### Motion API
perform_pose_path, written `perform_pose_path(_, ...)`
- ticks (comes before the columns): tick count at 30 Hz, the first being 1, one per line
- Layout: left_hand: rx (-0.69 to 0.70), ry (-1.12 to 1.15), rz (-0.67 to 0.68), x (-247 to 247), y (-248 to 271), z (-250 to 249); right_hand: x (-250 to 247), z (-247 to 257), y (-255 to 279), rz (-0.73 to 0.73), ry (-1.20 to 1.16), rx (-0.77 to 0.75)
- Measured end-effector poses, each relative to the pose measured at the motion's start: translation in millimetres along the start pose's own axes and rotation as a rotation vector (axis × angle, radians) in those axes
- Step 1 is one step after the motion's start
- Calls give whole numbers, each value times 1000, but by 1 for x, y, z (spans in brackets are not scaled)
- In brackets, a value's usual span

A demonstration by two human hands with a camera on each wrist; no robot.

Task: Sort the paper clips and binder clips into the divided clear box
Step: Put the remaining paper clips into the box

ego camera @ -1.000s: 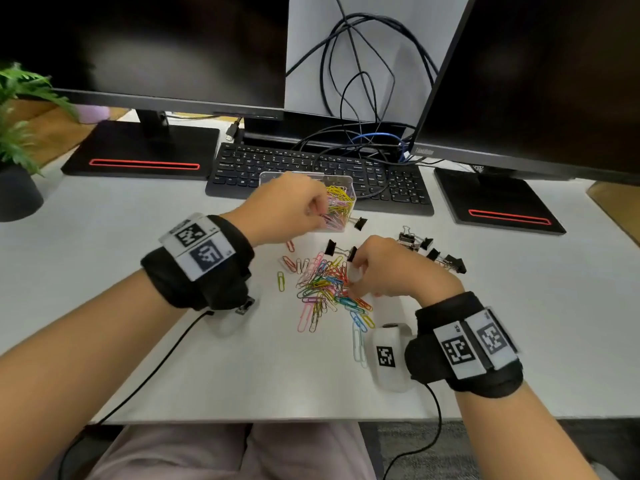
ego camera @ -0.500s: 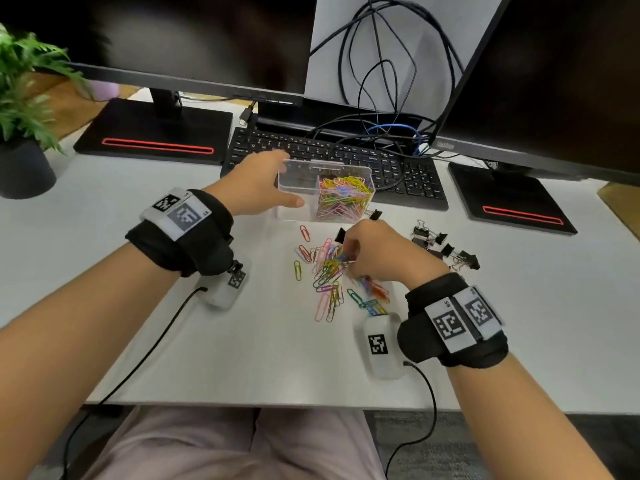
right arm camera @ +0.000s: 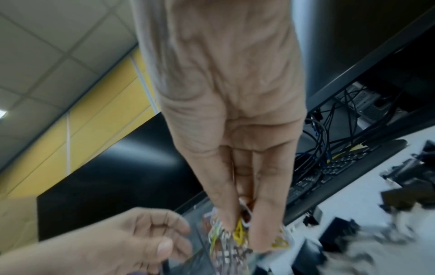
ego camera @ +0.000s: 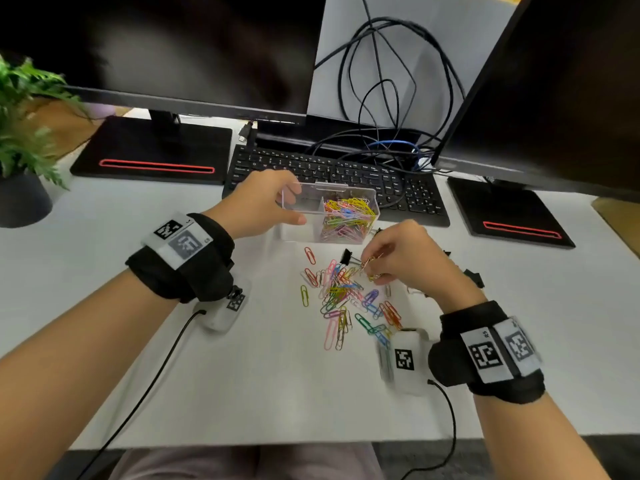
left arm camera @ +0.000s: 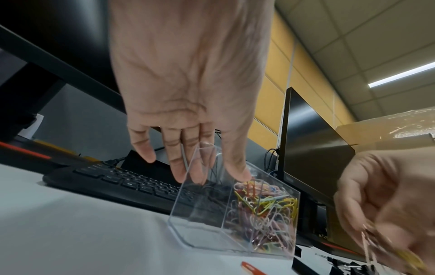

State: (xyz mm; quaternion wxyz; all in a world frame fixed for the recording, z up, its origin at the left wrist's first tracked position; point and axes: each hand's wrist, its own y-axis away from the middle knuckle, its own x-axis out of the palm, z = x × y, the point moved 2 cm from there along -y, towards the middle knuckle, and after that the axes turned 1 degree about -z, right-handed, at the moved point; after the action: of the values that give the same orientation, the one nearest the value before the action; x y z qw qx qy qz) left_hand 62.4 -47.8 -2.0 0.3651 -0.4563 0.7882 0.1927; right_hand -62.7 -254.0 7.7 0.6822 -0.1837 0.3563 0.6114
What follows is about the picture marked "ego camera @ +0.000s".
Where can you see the person's right hand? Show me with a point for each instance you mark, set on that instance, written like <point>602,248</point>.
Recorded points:
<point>415,254</point>

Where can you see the person's left hand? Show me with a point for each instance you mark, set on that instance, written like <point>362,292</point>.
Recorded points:
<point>250,204</point>

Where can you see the small bunch of paper clips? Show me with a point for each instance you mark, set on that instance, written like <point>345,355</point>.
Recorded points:
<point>369,267</point>

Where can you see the clear plastic divided box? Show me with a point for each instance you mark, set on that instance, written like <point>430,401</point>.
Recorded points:
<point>300,199</point>

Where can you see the pile of black binder clips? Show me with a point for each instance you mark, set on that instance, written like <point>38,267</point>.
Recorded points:
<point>346,255</point>

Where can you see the heap of sorted paper clips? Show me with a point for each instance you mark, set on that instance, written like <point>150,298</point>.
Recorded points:
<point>350,219</point>

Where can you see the pile of colourful paper clips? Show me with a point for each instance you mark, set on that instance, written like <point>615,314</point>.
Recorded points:
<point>340,299</point>

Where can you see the single green paper clip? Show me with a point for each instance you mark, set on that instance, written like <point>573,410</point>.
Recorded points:
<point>304,296</point>

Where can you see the person's left forearm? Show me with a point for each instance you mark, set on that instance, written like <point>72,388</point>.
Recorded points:
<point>65,379</point>

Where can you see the brown cardboard box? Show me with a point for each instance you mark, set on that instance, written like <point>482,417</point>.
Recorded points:
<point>622,224</point>
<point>65,129</point>

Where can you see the black keyboard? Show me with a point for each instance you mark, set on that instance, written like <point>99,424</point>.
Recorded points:
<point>260,164</point>

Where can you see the black usb plug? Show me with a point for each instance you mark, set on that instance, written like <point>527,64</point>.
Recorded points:
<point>245,133</point>

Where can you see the black monitor stand red stripe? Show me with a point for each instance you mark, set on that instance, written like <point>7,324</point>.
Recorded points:
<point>505,209</point>
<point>150,144</point>

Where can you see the grey desk partition panel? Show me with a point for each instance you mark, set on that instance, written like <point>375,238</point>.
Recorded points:
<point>325,94</point>

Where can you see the lilac cup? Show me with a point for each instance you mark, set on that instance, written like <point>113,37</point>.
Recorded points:
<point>102,110</point>

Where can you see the black computer monitor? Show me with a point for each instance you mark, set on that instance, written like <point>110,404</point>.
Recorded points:
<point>560,94</point>
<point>150,44</point>

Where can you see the green plant in black pot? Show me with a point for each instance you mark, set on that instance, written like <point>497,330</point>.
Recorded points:
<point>22,199</point>

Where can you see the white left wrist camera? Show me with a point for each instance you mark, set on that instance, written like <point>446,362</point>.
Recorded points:
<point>220,319</point>

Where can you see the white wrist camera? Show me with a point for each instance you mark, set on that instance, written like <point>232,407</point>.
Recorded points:
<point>405,379</point>
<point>220,319</point>

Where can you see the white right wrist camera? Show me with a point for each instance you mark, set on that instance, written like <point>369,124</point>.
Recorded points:
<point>405,379</point>

